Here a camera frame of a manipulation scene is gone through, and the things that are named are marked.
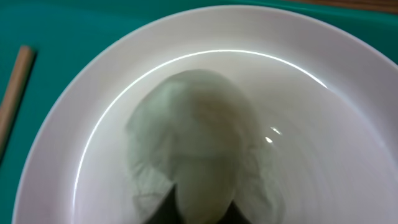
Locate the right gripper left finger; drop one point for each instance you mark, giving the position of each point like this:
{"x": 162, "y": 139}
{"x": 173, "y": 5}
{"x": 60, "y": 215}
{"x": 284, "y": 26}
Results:
{"x": 167, "y": 212}

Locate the white napkin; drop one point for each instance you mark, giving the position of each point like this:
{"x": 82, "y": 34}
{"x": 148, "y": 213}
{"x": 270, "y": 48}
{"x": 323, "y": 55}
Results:
{"x": 198, "y": 131}

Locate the large white plate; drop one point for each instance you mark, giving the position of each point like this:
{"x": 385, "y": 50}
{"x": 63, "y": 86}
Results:
{"x": 326, "y": 105}

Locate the right wooden chopstick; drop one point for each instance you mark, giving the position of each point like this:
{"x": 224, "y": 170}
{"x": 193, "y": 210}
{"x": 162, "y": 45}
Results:
{"x": 14, "y": 91}

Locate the teal serving tray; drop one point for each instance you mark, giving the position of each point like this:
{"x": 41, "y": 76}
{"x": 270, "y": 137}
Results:
{"x": 66, "y": 35}

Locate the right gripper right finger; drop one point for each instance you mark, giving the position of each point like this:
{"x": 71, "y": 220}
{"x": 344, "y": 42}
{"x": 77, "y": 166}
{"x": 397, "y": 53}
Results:
{"x": 233, "y": 215}

